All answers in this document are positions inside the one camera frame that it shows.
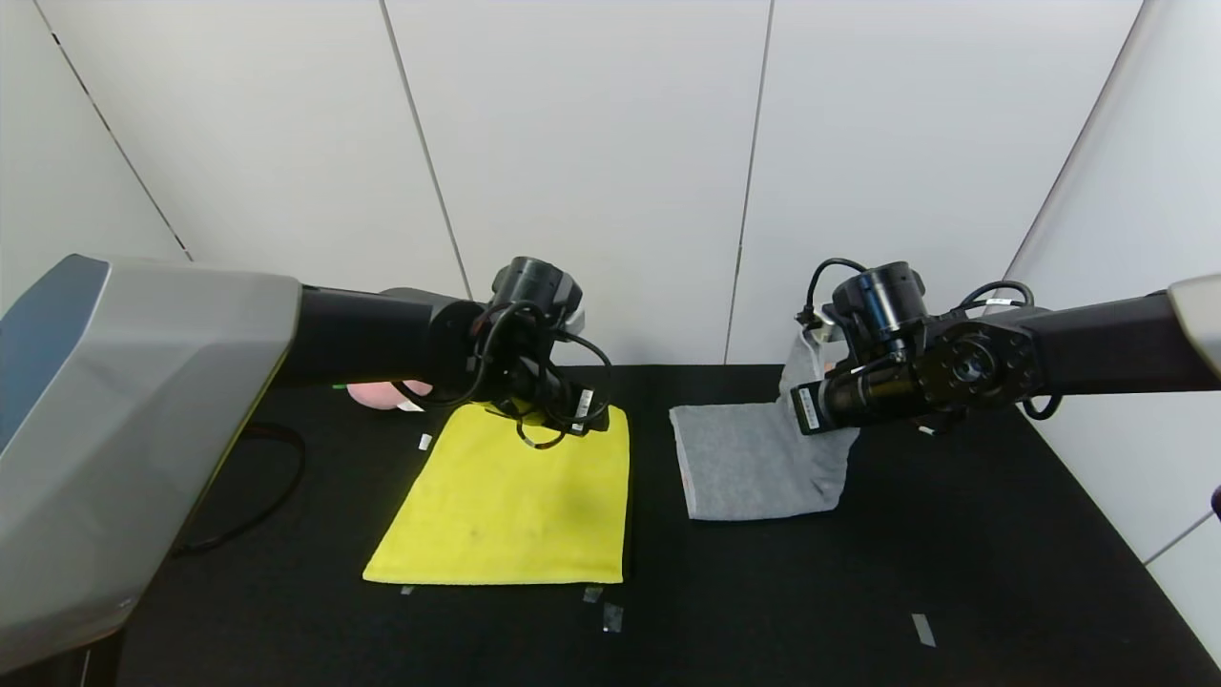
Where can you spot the pink plush peach toy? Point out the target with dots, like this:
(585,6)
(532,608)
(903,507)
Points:
(377,394)

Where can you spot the grey towel with orange pattern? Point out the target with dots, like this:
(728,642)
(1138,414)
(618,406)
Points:
(754,468)

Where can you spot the yellow towel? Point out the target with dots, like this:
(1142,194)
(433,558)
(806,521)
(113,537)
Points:
(506,506)

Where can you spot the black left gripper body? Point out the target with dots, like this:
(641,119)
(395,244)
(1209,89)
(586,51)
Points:
(584,407)

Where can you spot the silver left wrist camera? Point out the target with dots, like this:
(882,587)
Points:
(572,320)

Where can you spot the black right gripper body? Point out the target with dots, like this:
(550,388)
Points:
(807,410)

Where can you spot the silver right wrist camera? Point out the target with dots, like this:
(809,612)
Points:
(813,336)

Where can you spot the black fabric table cover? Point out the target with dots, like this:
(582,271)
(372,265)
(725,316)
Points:
(763,592)

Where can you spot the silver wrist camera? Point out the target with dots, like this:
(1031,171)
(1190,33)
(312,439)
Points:
(813,336)
(572,320)

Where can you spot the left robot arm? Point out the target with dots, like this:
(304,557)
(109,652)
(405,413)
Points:
(143,401)

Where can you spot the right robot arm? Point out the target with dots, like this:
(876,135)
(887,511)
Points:
(1097,343)

